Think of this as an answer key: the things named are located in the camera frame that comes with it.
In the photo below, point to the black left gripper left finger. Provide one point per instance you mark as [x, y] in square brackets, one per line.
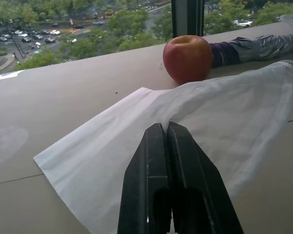
[142, 175]

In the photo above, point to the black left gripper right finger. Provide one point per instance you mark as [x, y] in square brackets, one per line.
[197, 180]

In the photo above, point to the red apple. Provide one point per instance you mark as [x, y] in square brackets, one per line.
[187, 58]

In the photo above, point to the grey and purple cloth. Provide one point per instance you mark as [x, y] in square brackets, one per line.
[254, 48]

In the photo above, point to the black window frame post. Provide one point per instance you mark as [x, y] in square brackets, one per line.
[187, 17]

